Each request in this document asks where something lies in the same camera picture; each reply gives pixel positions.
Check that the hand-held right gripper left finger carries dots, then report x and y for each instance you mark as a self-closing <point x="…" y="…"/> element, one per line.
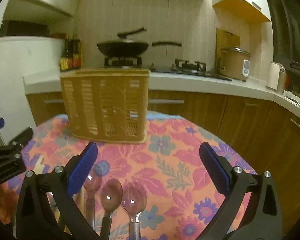
<point x="82" y="172"/>

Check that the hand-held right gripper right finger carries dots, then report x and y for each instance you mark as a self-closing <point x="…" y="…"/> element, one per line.
<point x="215" y="170"/>

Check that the tan plastic slotted utensil holder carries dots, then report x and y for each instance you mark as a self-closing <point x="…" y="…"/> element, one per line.
<point x="90" y="105"/>

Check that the floral pink tablecloth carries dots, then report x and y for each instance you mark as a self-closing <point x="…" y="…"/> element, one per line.
<point x="165" y="160"/>

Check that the white side cabinet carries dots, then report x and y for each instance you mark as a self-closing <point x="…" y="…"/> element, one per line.
<point x="20" y="62"/>

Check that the white kitchen counter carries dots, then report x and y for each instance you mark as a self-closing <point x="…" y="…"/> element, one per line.
<point x="215" y="83"/>

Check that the dark sauce bottle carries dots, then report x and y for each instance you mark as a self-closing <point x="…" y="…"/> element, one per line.
<point x="63" y="62"/>
<point x="70" y="60"/>
<point x="77" y="58"/>

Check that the black gas stove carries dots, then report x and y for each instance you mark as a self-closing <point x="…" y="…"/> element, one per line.
<point x="190" y="73"/>

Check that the beige rice cooker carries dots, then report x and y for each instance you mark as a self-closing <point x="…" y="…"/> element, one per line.
<point x="232" y="65"/>

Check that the white kettle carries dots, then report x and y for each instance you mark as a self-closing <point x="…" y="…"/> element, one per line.
<point x="273" y="77"/>

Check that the steel thermos bottle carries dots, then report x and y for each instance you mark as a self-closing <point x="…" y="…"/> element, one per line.
<point x="281" y="82"/>

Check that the black wok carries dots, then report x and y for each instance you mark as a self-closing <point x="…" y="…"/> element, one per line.
<point x="122" y="48"/>

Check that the wooden cutting board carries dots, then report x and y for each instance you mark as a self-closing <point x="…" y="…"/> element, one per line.
<point x="227" y="38"/>

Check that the dark window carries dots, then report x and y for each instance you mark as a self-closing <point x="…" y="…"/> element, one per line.
<point x="290" y="30"/>

